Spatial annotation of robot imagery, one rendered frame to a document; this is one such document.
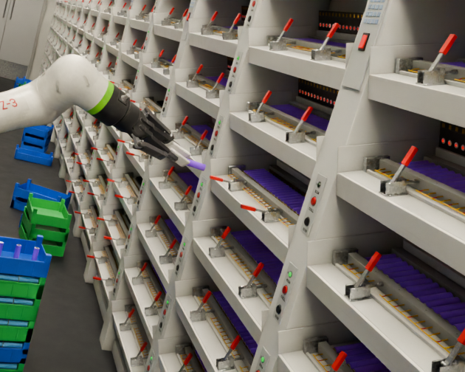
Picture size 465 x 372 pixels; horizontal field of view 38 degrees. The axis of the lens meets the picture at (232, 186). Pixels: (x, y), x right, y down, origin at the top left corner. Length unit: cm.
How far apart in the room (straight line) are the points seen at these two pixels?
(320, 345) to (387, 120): 46
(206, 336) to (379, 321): 79
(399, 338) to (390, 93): 42
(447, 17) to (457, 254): 53
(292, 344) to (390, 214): 39
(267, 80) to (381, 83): 75
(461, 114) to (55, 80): 93
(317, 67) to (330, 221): 36
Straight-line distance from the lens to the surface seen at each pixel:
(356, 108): 130
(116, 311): 283
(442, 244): 103
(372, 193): 119
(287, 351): 140
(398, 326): 114
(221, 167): 197
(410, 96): 117
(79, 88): 161
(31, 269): 237
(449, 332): 108
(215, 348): 179
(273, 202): 164
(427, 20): 135
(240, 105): 195
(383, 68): 131
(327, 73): 146
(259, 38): 195
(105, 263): 331
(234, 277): 173
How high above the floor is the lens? 127
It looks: 10 degrees down
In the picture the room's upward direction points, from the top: 17 degrees clockwise
